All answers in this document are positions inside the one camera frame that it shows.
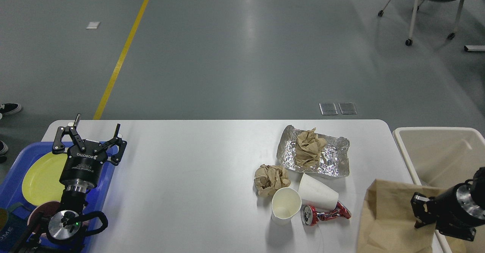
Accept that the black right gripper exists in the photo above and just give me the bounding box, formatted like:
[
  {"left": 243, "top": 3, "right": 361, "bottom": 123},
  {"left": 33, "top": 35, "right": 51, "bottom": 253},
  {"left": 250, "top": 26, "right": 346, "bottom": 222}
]
[{"left": 411, "top": 183, "right": 485, "bottom": 242}]

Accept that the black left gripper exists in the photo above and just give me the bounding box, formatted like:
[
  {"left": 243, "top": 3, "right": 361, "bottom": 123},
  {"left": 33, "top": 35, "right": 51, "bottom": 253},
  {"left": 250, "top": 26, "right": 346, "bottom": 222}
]
[{"left": 52, "top": 114, "right": 128, "bottom": 191}]

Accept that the brown paper bag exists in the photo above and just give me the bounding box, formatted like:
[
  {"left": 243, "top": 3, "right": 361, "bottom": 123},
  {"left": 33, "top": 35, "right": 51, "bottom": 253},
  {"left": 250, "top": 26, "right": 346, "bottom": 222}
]
[{"left": 357, "top": 179, "right": 445, "bottom": 253}]

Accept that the yellow plastic plate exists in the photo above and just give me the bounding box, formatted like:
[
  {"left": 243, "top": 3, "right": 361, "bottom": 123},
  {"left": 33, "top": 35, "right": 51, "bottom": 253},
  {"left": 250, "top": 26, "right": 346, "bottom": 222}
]
[{"left": 22, "top": 152, "right": 67, "bottom": 206}]

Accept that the pink mug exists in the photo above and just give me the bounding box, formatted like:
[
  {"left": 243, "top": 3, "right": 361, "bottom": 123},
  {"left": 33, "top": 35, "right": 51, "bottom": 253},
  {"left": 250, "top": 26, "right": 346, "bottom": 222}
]
[{"left": 27, "top": 200, "right": 91, "bottom": 242}]

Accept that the dark teal mug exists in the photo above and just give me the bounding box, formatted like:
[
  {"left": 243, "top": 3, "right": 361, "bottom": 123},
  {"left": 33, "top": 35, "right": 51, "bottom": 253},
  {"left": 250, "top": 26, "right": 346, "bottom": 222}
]
[{"left": 0, "top": 202, "right": 32, "bottom": 253}]

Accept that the white paper cup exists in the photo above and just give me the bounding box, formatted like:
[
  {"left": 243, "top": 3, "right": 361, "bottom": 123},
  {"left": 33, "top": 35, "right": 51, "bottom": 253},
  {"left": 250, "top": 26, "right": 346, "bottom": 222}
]
[
  {"left": 298, "top": 174, "right": 339, "bottom": 211},
  {"left": 271, "top": 187, "right": 302, "bottom": 226}
]

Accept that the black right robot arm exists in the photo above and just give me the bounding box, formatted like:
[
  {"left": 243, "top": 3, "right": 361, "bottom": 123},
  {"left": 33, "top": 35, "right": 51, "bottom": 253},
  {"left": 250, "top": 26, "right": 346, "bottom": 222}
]
[{"left": 410, "top": 167, "right": 485, "bottom": 242}]

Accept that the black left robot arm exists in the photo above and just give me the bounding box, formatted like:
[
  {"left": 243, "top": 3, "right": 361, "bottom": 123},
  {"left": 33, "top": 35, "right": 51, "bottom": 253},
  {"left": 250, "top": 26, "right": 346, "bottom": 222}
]
[{"left": 9, "top": 114, "right": 128, "bottom": 253}]

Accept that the beige plastic bin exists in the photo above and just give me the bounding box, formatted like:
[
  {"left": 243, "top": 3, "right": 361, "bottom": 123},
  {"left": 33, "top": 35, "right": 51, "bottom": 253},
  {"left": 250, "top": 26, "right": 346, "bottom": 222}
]
[{"left": 393, "top": 127, "right": 484, "bottom": 253}]

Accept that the black and white shoe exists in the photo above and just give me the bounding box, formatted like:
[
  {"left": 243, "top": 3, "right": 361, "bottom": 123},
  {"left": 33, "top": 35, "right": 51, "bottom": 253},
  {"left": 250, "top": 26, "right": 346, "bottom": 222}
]
[
  {"left": 0, "top": 141, "right": 9, "bottom": 155},
  {"left": 0, "top": 103, "right": 22, "bottom": 116}
]

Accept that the blue plastic tray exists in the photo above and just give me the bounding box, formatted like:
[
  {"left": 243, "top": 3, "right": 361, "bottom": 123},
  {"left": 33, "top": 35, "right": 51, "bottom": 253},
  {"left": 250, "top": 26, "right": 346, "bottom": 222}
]
[{"left": 0, "top": 142, "right": 115, "bottom": 252}]

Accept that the crumpled aluminium foil sheet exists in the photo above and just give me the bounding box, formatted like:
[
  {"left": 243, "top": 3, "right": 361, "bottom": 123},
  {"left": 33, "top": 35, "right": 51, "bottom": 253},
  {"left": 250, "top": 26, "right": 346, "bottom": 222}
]
[{"left": 277, "top": 125, "right": 350, "bottom": 179}]

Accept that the tipped white paper cup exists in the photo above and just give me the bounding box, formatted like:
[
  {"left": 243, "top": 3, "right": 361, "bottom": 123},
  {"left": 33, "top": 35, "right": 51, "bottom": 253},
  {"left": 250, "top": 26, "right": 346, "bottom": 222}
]
[{"left": 298, "top": 174, "right": 339, "bottom": 211}]

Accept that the crushed red soda can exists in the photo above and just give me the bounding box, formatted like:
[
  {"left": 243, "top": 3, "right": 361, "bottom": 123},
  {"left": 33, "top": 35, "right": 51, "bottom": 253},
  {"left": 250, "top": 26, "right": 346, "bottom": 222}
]
[{"left": 300, "top": 201, "right": 352, "bottom": 226}]

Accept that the right metal floor plate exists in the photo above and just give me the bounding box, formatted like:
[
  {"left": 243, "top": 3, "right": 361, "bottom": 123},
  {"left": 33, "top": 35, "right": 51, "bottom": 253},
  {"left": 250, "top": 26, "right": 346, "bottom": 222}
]
[{"left": 338, "top": 102, "right": 358, "bottom": 115}]

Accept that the metal floor plate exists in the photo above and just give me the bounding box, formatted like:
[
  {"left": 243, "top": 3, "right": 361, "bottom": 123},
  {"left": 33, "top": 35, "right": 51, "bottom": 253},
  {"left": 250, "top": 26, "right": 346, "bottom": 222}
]
[
  {"left": 338, "top": 102, "right": 358, "bottom": 115},
  {"left": 319, "top": 103, "right": 338, "bottom": 116}
]

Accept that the white floor marker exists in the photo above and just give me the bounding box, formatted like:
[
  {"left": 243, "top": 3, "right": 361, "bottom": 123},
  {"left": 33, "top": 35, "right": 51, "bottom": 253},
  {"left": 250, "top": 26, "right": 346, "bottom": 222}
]
[{"left": 86, "top": 21, "right": 101, "bottom": 29}]

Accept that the crumpled brown paper on foil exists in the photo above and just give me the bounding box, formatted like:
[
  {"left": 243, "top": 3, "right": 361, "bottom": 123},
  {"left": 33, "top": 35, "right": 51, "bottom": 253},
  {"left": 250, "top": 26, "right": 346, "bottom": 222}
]
[{"left": 295, "top": 128, "right": 327, "bottom": 169}]

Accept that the left metal floor plate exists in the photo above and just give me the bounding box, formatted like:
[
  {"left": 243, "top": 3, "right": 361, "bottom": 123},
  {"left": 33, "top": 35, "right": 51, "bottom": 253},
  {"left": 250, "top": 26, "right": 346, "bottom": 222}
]
[{"left": 319, "top": 103, "right": 338, "bottom": 116}]

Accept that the crumpled brown paper ball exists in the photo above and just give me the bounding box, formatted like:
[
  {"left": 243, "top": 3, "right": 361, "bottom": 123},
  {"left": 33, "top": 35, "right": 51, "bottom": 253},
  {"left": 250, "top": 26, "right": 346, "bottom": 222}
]
[{"left": 253, "top": 164, "right": 291, "bottom": 197}]

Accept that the white bar on floor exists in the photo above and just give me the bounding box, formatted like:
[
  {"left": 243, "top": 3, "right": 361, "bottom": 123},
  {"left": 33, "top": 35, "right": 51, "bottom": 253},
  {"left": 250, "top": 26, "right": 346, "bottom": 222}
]
[{"left": 464, "top": 45, "right": 485, "bottom": 52}]

